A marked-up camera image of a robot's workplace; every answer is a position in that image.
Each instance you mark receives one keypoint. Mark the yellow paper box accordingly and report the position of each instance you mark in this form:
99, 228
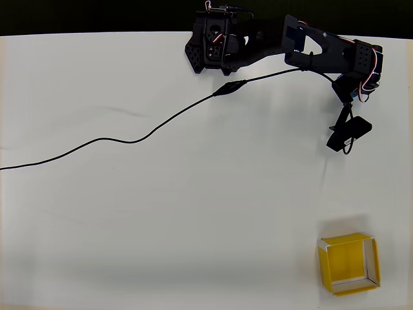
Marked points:
345, 258

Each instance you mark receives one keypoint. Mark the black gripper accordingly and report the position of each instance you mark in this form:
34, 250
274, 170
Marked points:
342, 91

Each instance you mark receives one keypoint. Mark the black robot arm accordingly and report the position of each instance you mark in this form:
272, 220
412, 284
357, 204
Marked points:
267, 42

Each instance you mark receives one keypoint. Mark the black webcam with mount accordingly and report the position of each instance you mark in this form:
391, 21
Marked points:
350, 130

